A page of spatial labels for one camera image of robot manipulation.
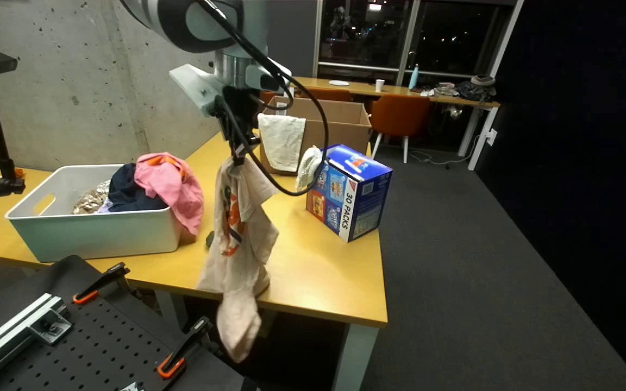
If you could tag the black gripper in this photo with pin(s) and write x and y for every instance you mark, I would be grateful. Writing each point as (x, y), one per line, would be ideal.
(241, 112)

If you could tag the beige cloth with orange print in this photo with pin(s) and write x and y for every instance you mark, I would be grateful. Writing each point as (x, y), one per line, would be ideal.
(245, 262)

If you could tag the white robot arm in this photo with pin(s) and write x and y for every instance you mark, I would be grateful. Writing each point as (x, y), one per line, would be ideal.
(191, 23)

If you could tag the pink cloth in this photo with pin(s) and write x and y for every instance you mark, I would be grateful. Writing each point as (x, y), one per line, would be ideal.
(174, 185)

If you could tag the brown cardboard box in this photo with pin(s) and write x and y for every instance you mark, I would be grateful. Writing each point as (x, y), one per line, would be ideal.
(346, 122)

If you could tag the navy blue cloth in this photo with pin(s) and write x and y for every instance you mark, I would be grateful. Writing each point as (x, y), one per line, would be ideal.
(129, 192)

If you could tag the blue printed carton box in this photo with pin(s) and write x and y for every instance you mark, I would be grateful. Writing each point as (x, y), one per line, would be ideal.
(357, 197)

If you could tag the pale floral cloth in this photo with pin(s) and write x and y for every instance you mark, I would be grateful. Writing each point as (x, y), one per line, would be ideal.
(95, 198)

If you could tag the small white socket box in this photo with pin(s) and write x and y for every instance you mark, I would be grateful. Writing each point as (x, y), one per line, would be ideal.
(492, 138)

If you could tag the white towel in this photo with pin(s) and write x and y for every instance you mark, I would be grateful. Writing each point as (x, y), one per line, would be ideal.
(281, 142)

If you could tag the white paper cup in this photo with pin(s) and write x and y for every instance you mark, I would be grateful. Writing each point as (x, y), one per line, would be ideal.
(380, 86)

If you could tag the white plastic bin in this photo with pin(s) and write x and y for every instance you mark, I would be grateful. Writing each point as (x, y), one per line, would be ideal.
(96, 229)

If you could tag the orange chair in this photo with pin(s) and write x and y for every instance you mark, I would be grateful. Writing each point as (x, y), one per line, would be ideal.
(401, 115)

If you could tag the long wooden desk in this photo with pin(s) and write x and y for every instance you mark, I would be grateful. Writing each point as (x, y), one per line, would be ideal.
(401, 91)

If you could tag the light blue bottle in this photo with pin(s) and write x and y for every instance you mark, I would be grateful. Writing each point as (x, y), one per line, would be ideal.
(414, 79)

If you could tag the orange black clamp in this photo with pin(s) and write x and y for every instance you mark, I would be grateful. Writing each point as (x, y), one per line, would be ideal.
(183, 350)
(99, 282)

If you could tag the black perforated base board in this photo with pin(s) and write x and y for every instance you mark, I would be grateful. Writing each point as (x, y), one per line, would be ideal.
(104, 340)

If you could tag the grey table leg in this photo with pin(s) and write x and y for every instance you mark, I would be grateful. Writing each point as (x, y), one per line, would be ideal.
(355, 358)

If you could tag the pile of dark desk items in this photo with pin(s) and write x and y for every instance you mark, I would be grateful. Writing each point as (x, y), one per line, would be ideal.
(468, 89)

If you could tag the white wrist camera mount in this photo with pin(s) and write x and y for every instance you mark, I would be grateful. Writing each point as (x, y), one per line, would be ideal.
(196, 87)

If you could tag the metal window frame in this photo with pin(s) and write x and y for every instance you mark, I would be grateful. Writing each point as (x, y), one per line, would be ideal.
(414, 36)

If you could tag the aluminium rail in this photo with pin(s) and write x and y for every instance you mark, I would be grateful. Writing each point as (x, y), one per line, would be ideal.
(16, 328)

